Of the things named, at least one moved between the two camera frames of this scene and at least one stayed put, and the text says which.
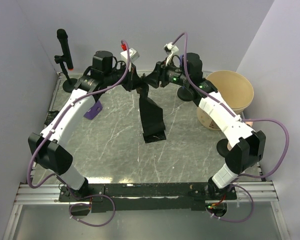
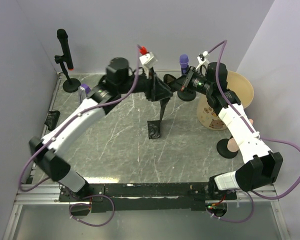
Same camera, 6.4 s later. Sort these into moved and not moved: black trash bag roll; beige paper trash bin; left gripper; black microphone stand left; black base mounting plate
Moved: black trash bag roll; left gripper
Not moved: beige paper trash bin; black base mounting plate; black microphone stand left
